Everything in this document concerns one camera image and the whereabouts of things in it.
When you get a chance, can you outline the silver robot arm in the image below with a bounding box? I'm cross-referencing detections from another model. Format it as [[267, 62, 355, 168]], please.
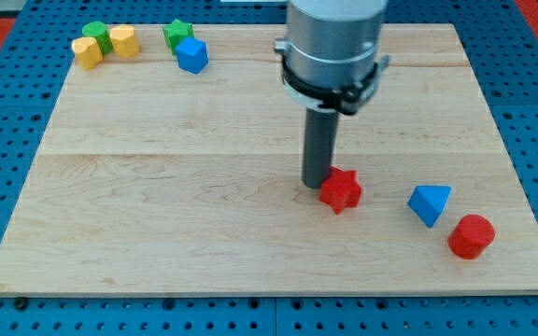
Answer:
[[275, 0, 389, 115]]

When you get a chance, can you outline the red star block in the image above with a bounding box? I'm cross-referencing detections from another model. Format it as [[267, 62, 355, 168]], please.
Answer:
[[319, 166, 362, 215]]

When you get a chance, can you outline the green star block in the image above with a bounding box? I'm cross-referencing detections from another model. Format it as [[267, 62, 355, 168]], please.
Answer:
[[162, 19, 194, 55]]

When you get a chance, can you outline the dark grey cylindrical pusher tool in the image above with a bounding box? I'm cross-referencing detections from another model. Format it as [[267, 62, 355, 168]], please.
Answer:
[[302, 109, 339, 189]]

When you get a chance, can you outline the light wooden board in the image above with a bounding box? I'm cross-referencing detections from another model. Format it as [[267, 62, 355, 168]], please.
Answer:
[[0, 24, 538, 298]]

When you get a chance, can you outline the blue cube block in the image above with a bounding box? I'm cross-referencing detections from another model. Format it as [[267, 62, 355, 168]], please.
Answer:
[[176, 37, 208, 74]]

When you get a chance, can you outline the blue triangular prism block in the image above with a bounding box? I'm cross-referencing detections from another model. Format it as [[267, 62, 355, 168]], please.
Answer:
[[407, 185, 452, 228]]

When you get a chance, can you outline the yellow heart block right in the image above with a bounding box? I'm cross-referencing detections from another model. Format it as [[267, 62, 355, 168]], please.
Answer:
[[109, 24, 140, 58]]

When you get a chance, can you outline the yellow heart block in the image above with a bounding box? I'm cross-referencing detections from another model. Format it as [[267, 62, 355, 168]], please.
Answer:
[[109, 24, 140, 58], [71, 36, 103, 71]]

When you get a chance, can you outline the red cylinder block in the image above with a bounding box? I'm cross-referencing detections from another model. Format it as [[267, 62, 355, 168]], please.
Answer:
[[447, 214, 496, 259]]

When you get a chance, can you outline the yellow heart block left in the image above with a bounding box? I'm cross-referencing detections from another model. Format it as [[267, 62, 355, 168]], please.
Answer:
[[71, 36, 103, 71]]

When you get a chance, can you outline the green cylinder block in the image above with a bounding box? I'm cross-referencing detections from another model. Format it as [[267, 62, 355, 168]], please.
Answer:
[[82, 21, 113, 55]]

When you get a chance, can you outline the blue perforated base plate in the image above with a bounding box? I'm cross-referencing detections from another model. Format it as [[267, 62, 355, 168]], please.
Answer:
[[0, 0, 538, 335]]

